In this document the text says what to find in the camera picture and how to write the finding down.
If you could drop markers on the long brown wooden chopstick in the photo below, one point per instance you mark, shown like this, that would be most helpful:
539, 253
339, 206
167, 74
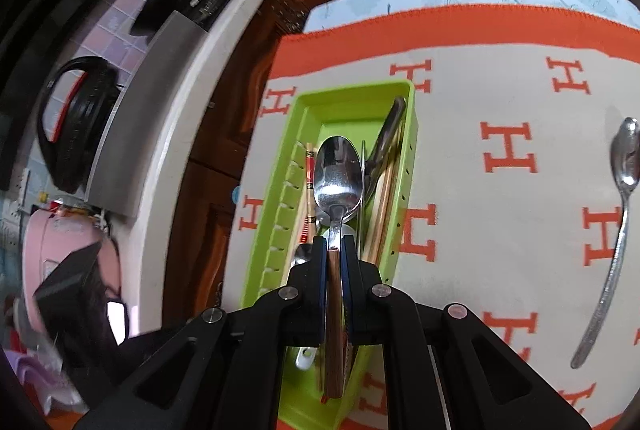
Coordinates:
385, 205

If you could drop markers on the white kitchen countertop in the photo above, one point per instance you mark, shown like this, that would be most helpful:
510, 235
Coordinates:
190, 110

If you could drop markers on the small metal spoon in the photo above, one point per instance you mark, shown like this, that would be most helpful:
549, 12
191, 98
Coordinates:
625, 155

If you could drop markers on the orange beige printed blanket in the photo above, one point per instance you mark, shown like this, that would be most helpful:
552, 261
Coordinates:
500, 235

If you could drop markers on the green plastic utensil tray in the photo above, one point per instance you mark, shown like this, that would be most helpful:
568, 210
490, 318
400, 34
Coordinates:
345, 110

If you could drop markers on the red patterned chopstick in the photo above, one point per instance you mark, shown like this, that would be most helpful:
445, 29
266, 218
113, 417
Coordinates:
310, 170

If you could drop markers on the white ceramic spoon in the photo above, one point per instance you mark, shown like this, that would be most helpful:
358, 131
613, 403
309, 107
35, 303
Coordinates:
305, 357

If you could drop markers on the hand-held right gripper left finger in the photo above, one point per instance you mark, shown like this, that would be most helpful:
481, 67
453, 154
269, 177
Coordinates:
320, 280

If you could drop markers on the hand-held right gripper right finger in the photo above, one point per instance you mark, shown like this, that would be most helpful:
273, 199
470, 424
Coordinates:
352, 280

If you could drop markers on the pink rice cooker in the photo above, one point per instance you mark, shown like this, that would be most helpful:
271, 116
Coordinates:
55, 240

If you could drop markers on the low stainless splash guard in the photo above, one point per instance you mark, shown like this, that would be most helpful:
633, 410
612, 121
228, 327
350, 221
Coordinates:
140, 135

